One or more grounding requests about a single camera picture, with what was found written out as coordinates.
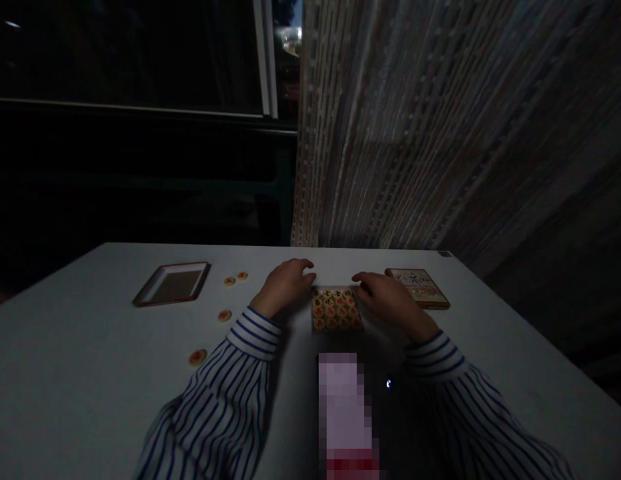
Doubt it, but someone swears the person's left hand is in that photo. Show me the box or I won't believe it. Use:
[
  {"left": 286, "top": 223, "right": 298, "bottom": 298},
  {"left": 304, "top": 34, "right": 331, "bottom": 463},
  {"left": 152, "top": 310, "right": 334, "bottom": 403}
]
[{"left": 249, "top": 257, "right": 318, "bottom": 323}]

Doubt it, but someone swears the person's right hand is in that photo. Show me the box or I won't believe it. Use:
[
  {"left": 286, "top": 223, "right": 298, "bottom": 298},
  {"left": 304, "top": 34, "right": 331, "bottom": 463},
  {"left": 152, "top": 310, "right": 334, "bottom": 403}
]
[{"left": 350, "top": 271, "right": 439, "bottom": 346}]

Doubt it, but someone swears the block of wooden chess pieces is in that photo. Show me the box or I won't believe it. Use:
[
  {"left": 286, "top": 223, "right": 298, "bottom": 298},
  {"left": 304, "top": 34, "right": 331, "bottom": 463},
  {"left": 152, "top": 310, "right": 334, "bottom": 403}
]
[{"left": 309, "top": 285, "right": 366, "bottom": 334}]

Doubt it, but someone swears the printed box lid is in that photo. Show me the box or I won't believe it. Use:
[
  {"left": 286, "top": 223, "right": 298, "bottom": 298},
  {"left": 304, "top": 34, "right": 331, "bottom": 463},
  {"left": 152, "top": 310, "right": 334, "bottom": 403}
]
[{"left": 384, "top": 267, "right": 452, "bottom": 311}]

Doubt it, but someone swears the open brown box tray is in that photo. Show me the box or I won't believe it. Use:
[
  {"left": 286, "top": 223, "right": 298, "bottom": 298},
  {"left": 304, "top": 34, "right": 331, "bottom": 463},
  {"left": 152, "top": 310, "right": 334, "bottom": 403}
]
[{"left": 131, "top": 261, "right": 211, "bottom": 308}]

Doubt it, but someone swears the person's body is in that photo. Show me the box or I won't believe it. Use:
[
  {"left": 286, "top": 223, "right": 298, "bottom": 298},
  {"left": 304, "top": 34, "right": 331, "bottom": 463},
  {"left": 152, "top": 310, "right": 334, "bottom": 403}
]
[{"left": 269, "top": 349, "right": 471, "bottom": 480}]

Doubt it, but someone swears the striped woven curtain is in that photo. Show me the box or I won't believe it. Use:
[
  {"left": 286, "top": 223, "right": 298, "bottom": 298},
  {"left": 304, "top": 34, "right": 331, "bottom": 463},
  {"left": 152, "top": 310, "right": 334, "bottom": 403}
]
[{"left": 289, "top": 0, "right": 621, "bottom": 289}]

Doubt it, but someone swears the dark window with white frame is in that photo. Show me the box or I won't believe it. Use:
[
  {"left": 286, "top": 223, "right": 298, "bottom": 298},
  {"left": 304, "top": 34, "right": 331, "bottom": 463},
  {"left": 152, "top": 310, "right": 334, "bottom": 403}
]
[{"left": 0, "top": 0, "right": 304, "bottom": 121}]

